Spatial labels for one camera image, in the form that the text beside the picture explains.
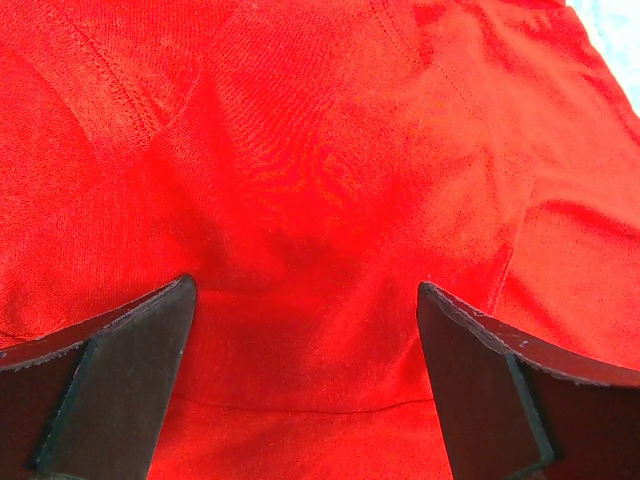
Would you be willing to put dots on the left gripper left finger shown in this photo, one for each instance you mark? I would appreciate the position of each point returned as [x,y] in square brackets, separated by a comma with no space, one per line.
[89,401]

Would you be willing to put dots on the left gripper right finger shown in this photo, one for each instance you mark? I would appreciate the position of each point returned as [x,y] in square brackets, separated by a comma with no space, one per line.
[512,406]

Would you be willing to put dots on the red t-shirt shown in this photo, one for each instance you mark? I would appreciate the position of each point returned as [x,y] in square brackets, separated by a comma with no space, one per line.
[310,163]

